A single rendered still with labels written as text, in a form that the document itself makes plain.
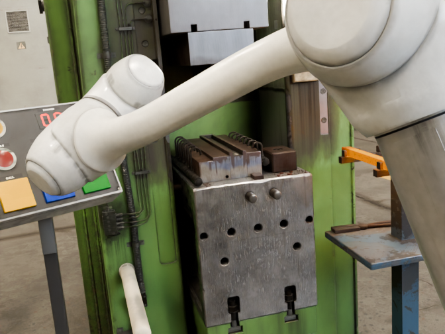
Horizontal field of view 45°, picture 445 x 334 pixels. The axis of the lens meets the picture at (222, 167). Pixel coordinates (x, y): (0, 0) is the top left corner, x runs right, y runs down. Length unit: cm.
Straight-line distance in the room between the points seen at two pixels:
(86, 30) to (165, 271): 82
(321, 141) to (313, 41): 146
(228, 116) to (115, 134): 135
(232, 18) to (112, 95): 76
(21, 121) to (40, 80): 537
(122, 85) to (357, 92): 53
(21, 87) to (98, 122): 597
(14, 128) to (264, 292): 89
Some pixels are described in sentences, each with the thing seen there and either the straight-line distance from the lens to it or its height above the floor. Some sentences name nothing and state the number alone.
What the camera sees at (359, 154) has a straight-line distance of 164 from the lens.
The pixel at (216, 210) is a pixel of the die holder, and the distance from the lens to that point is 160.
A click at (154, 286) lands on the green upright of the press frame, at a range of 186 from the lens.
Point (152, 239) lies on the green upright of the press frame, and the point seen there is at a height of 71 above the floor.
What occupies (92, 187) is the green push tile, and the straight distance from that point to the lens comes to 141.
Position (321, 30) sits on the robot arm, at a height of 131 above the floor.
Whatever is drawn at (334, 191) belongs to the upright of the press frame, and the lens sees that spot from 196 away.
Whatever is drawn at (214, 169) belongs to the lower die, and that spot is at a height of 95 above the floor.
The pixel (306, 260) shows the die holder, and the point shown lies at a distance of 175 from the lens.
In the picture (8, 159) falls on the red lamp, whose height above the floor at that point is 109.
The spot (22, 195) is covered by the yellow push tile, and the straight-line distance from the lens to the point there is 135.
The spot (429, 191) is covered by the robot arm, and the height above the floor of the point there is 117.
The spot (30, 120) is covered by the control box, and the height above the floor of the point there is 117.
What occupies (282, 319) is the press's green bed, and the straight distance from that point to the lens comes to 181.
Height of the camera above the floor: 130
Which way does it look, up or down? 12 degrees down
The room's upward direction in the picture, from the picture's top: 4 degrees counter-clockwise
